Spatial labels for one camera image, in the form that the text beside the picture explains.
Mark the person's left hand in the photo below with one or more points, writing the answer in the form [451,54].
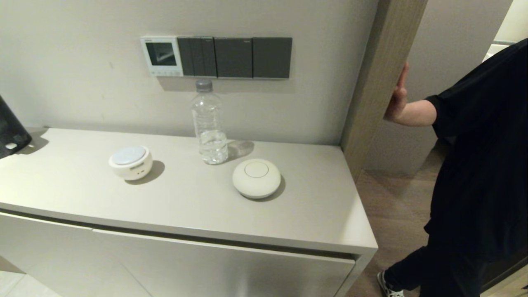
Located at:
[397,103]

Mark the person's left forearm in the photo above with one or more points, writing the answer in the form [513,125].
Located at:
[416,113]

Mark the brown wooden door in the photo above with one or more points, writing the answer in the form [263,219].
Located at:
[511,272]

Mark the white wall thermostat panel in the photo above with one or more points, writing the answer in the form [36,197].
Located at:
[161,53]

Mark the clear plastic water bottle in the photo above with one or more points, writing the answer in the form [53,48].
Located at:
[209,123]

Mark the person in black clothes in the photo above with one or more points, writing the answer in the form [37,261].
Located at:
[486,165]

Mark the beige cabinet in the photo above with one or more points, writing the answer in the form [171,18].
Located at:
[185,206]

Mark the wooden door frame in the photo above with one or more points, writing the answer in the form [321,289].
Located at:
[379,82]

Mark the dark grey single rocker switch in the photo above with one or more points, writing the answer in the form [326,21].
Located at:
[233,57]
[272,57]

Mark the white round device grey top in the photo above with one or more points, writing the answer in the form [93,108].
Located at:
[130,163]

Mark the dark grey triple rocker switch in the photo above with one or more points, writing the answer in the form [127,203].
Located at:
[198,57]

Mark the black object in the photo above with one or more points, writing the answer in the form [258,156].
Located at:
[10,128]

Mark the white round puck device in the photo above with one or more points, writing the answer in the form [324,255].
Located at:
[256,178]

